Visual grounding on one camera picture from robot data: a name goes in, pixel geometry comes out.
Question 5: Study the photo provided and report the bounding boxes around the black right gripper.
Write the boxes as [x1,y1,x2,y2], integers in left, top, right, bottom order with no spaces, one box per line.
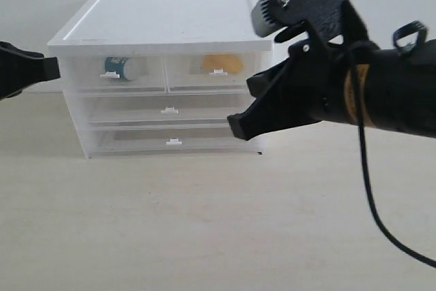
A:
[228,40,351,141]

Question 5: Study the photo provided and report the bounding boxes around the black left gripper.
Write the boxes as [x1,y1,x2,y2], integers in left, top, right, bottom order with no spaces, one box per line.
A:
[1,41,61,100]

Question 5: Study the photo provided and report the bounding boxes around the yellow cheese wedge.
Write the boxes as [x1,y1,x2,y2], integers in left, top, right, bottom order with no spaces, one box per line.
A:
[201,54,244,74]

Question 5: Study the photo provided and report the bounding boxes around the white blue pill bottle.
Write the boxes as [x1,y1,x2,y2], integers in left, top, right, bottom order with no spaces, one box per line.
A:
[100,57,143,81]

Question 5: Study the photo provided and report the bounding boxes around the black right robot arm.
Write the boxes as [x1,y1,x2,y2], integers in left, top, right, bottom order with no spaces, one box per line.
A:
[228,21,435,140]

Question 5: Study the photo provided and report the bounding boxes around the white plastic drawer cabinet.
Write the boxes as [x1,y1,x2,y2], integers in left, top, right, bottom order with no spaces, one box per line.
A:
[48,0,274,158]

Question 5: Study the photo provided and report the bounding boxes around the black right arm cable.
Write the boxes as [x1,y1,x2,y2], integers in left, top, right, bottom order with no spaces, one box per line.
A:
[340,20,436,270]

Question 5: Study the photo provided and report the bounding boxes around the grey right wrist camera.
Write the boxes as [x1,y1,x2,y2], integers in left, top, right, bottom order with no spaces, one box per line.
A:
[251,0,369,43]

